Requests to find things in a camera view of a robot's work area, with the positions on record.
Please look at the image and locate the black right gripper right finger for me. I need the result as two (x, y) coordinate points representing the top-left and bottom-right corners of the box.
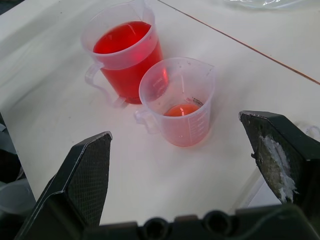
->
(238, 110), (320, 218)

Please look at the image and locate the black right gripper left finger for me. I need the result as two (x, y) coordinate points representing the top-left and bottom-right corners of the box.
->
(14, 130), (113, 240)

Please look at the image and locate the small clear plastic beaker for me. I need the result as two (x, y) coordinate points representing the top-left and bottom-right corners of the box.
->
(134, 57), (216, 148)

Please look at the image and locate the large beaker with red liquid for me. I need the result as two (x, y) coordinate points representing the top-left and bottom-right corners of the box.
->
(80, 0), (165, 109)

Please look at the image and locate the translucent plastic container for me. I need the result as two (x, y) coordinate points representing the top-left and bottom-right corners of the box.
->
(0, 177), (37, 216)

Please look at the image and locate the clear plastic bag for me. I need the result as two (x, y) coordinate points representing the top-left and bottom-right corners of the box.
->
(223, 0), (307, 10)

